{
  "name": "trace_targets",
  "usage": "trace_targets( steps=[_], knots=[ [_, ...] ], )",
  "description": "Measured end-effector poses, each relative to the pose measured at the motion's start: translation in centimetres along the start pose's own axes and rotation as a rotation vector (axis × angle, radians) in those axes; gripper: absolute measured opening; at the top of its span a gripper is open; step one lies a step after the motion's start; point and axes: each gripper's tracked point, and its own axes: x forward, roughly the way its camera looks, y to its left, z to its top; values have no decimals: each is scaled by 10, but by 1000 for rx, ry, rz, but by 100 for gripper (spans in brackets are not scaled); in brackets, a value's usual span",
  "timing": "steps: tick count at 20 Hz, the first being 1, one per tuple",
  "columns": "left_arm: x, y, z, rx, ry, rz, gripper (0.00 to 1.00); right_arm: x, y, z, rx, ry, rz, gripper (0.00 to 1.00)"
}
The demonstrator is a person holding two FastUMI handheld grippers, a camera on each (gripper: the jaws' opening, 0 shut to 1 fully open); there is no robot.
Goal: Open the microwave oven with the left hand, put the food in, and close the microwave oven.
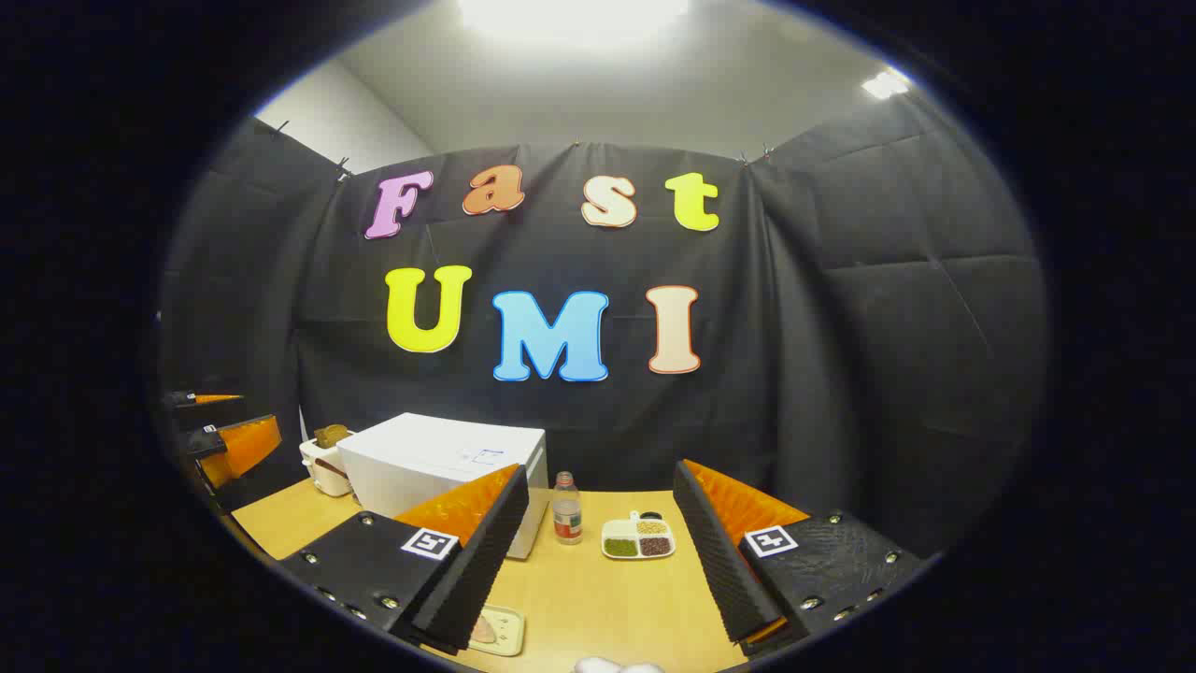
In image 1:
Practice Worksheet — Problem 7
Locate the large ceiling light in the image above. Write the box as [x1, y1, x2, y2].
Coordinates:
[456, 0, 694, 48]

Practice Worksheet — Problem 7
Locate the white toaster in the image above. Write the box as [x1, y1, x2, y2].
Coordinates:
[299, 432, 356, 498]

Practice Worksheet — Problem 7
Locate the black backdrop cloth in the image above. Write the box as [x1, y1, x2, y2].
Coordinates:
[157, 93, 1047, 562]

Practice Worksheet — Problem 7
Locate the white microwave oven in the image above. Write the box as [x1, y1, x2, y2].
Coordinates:
[336, 412, 550, 560]

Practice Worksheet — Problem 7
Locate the clear bottle with red label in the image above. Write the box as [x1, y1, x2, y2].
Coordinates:
[551, 472, 584, 546]

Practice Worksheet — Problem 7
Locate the small ceiling light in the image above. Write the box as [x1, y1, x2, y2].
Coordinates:
[860, 68, 913, 101]

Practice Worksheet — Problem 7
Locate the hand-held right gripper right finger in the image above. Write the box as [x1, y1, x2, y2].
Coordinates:
[673, 460, 926, 657]

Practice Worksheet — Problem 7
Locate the small cream tray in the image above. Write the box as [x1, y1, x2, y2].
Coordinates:
[464, 605, 526, 657]

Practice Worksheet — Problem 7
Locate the white divided plate with beans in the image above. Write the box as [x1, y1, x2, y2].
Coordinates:
[601, 510, 676, 561]

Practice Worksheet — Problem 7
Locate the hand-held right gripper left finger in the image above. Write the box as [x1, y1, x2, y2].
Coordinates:
[278, 465, 531, 655]

